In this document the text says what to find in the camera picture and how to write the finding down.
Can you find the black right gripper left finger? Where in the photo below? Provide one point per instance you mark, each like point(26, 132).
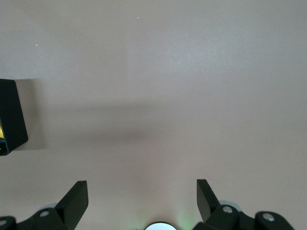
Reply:
point(69, 210)

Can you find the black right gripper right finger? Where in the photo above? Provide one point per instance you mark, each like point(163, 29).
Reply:
point(208, 206)

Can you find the black rectangular box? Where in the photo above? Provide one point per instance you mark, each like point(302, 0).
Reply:
point(12, 115)

